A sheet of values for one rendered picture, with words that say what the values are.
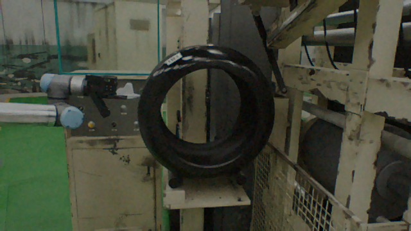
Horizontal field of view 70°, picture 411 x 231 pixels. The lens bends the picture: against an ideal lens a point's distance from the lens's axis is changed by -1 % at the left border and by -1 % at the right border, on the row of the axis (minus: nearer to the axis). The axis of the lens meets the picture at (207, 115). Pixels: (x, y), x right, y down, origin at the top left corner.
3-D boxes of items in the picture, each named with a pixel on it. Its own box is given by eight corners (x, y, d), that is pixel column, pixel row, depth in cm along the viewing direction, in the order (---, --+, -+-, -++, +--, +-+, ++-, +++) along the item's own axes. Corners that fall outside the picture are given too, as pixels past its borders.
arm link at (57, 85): (46, 94, 117) (47, 72, 115) (75, 97, 119) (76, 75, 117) (38, 95, 109) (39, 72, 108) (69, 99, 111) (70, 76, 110)
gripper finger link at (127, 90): (140, 85, 115) (116, 83, 113) (139, 100, 116) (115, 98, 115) (141, 84, 118) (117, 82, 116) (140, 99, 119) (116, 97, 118)
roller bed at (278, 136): (246, 142, 173) (250, 92, 167) (271, 141, 175) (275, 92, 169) (257, 154, 154) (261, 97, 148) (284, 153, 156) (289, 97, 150)
